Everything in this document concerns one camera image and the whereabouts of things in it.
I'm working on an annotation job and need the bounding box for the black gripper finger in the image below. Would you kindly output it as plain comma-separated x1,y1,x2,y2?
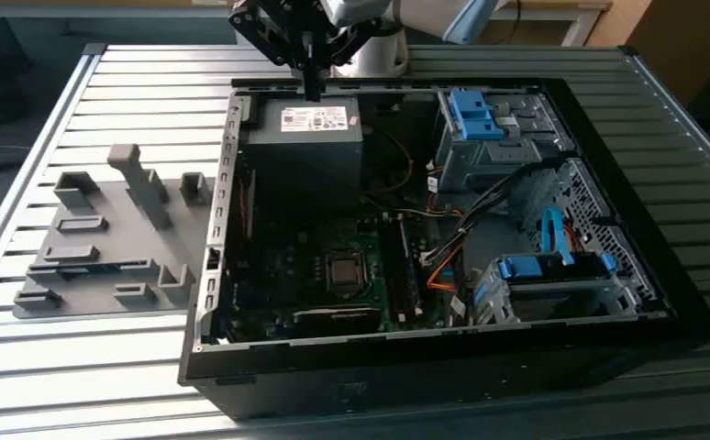
227,0,316,104
314,25,374,104

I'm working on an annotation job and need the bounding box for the black RAM slot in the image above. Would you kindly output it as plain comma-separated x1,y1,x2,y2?
391,213,414,321
382,211,407,322
376,213,398,322

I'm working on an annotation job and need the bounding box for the blue drive carrier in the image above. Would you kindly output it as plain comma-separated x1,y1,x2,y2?
450,90,508,141

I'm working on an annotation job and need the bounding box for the grey power supply unit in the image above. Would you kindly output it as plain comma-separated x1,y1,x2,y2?
244,95,367,203

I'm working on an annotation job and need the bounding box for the grey metal drive cage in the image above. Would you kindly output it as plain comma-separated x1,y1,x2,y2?
432,89,578,194
467,254,645,327

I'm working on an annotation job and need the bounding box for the white-framed wooden desk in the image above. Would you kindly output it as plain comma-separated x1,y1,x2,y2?
488,0,614,47

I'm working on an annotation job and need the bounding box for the silver CPU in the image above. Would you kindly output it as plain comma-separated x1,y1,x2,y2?
328,258,363,285

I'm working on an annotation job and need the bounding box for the grey parts rack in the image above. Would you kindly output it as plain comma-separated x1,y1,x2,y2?
11,144,216,320

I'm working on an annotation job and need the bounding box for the green motherboard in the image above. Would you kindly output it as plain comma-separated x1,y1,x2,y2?
226,213,454,343

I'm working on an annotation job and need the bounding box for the CPU socket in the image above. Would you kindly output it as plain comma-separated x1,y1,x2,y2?
322,247,374,295

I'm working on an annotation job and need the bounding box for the wooden cabinet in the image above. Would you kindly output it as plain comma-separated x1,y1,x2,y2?
586,0,710,109

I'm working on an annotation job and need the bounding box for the hard disk in blue carrier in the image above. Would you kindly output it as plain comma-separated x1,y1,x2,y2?
495,253,618,281

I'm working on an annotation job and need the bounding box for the blue plastic latch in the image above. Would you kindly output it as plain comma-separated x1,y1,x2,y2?
472,280,494,323

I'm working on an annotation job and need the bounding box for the black graphics card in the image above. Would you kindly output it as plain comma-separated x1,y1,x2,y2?
290,305,386,339

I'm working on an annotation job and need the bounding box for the black PC case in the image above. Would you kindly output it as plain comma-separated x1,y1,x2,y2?
176,76,710,421

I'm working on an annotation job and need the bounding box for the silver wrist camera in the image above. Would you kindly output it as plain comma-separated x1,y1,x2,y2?
322,0,392,27

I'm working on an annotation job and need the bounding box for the yellow wire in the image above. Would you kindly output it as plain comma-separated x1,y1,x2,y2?
359,127,416,199

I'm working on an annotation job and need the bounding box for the black cable bundle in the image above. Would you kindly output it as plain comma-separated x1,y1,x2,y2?
422,158,570,271

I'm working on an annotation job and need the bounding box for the blue SATA cable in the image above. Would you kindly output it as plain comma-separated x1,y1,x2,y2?
539,206,576,267

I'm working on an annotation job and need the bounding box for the orange wire bundle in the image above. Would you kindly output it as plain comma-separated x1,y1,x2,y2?
422,256,462,292

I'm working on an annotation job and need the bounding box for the orange SATA cable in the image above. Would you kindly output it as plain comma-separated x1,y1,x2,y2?
564,223,584,258

